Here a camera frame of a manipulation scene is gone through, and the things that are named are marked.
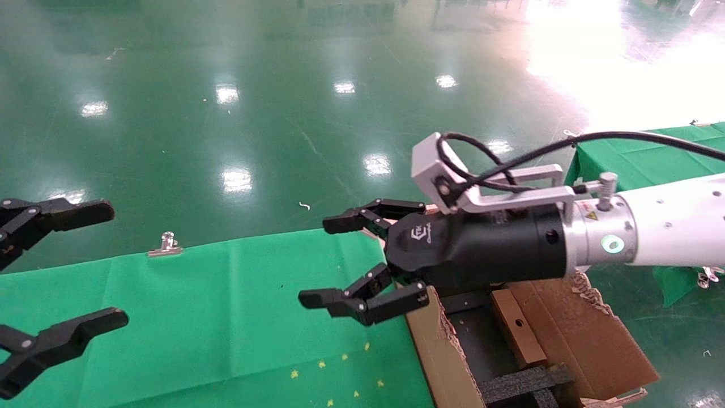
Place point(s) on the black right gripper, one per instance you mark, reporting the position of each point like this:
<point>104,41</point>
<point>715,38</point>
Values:
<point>481,249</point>

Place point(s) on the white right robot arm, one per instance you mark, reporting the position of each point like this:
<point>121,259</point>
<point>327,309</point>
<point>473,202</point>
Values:
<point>679,226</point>

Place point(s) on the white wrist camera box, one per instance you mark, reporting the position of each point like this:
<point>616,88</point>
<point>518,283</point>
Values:
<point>427,164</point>

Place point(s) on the silver binder clip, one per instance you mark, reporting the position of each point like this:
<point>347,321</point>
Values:
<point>711,276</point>
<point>698,122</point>
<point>568,135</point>
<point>166,246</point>

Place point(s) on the green tablecloth on side table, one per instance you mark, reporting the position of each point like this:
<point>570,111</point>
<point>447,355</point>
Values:
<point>668,164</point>

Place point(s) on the silver camera mount bracket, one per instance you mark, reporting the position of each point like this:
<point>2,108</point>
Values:
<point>527,198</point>

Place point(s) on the large green tablecloth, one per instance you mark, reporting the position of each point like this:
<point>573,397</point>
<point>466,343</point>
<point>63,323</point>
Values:
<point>198,311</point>

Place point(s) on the small cardboard box with hole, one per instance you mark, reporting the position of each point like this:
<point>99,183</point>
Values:
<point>525,347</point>

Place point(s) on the large open cardboard carton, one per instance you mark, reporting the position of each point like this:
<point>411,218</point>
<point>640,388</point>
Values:
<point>589,340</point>

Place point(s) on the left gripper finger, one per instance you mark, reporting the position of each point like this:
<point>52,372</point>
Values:
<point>62,340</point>
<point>73,212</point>

